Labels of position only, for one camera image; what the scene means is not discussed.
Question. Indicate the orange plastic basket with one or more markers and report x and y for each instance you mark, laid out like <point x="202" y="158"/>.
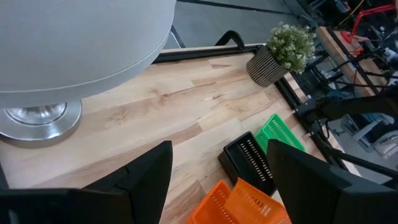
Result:
<point x="256" y="207"/>
<point x="210" y="207"/>

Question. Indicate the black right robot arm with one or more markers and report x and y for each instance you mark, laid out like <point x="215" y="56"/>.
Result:
<point x="351" y="107"/>

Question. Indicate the black plastic basket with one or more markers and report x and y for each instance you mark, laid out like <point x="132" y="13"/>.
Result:
<point x="248" y="163"/>

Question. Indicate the black frame struts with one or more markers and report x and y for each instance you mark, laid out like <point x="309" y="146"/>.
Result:
<point x="287" y="95"/>

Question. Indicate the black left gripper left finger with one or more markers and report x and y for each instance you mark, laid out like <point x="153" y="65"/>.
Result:
<point x="149" y="186"/>

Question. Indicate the green plastic basket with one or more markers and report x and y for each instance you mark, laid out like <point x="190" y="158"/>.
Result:
<point x="276" y="129"/>

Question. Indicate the wooden workbench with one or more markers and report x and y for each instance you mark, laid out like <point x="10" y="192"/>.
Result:
<point x="345" y="53"/>

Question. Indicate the white shade table lamp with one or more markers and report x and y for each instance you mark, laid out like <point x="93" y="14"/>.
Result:
<point x="77" y="46"/>

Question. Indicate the black frame rail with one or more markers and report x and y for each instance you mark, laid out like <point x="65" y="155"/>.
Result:
<point x="202" y="53"/>

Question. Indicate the potted plant in ribbed pot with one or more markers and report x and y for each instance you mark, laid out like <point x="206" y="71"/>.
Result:
<point x="267" y="67"/>

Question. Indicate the grey floor equipment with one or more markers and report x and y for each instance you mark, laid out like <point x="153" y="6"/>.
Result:
<point x="370" y="130"/>

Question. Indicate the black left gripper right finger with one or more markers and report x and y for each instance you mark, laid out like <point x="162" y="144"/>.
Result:
<point x="301" y="183"/>

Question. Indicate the red equipment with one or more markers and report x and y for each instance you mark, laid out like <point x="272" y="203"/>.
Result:
<point x="370" y="12"/>

